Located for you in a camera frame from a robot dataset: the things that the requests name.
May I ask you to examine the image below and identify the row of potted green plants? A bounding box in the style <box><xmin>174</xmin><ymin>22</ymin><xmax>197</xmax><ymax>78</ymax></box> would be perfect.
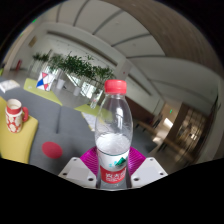
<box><xmin>32</xmin><ymin>52</ymin><xmax>116</xmax><ymax>98</ymax></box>

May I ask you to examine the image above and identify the small clear plastic bottle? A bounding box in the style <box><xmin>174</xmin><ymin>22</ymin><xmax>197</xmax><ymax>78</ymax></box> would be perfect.
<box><xmin>89</xmin><ymin>88</ymin><xmax>102</xmax><ymax>110</ymax></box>

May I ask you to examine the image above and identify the framed wall picture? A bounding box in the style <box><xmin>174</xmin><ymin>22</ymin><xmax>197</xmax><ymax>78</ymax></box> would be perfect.
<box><xmin>28</xmin><ymin>35</ymin><xmax>38</xmax><ymax>48</ymax></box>

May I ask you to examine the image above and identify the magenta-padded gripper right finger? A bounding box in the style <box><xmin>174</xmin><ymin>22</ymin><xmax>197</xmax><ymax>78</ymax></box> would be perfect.
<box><xmin>127</xmin><ymin>146</ymin><xmax>169</xmax><ymax>189</ymax></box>

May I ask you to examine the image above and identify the red blue white patterned cube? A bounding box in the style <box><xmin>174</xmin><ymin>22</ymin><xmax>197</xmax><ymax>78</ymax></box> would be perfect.
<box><xmin>35</xmin><ymin>71</ymin><xmax>56</xmax><ymax>92</ymax></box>

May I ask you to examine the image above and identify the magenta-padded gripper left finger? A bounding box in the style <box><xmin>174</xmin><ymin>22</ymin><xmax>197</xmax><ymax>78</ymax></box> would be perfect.
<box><xmin>58</xmin><ymin>146</ymin><xmax>101</xmax><ymax>190</ymax></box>

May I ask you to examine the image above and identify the clear red-capped water bottle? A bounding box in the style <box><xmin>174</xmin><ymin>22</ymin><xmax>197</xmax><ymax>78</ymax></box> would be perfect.
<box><xmin>94</xmin><ymin>79</ymin><xmax>134</xmax><ymax>191</ymax></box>

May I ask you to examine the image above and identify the wooden shelf unit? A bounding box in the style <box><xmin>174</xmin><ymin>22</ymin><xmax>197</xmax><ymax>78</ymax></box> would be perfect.
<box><xmin>178</xmin><ymin>108</ymin><xmax>209</xmax><ymax>153</ymax></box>

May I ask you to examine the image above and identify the red and white floral mug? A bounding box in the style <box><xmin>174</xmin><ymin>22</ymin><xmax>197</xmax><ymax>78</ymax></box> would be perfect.
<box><xmin>4</xmin><ymin>98</ymin><xmax>30</xmax><ymax>134</ymax></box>

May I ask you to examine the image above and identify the long wooden bench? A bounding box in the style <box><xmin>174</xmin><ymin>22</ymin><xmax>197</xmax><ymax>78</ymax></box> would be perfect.
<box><xmin>135</xmin><ymin>119</ymin><xmax>196</xmax><ymax>163</ymax></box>

